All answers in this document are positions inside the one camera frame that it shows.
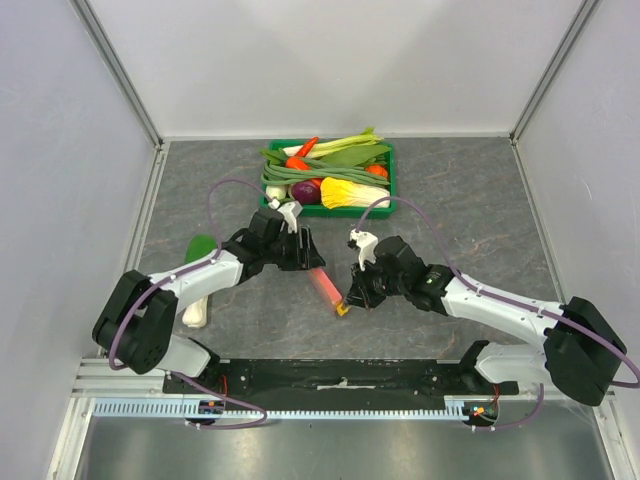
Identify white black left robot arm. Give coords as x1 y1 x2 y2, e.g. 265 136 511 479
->
92 208 325 393

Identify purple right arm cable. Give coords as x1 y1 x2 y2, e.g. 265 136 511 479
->
357 196 640 430

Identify orange pumpkin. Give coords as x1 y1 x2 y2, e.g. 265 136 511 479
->
366 164 389 180

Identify purple onion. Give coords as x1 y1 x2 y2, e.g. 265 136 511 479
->
290 181 321 205

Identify red chili pepper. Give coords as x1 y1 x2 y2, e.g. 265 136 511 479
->
296 137 319 157

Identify pale green celery stalk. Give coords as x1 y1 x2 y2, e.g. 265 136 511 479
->
277 127 384 159

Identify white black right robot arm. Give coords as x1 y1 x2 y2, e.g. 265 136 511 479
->
346 231 626 406

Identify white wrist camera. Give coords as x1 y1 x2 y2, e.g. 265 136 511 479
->
348 229 378 271
268 198 303 233

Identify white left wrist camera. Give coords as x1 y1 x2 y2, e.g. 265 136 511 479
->
268 198 303 233

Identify pink express box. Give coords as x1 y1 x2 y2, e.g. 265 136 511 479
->
309 268 343 313

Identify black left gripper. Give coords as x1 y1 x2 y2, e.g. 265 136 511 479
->
263 227 326 272

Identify large green leaf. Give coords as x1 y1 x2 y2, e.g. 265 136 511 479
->
321 144 391 167

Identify slotted cable duct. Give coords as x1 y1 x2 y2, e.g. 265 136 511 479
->
92 397 469 421

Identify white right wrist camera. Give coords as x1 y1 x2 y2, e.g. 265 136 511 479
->
348 229 378 271

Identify green long beans bundle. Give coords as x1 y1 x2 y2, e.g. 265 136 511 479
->
261 161 391 187

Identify yellow napa cabbage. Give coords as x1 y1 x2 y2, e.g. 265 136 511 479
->
320 178 389 209

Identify green white bok choy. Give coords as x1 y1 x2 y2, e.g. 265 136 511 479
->
182 234 217 329

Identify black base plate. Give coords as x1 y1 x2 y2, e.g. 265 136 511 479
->
195 359 519 409

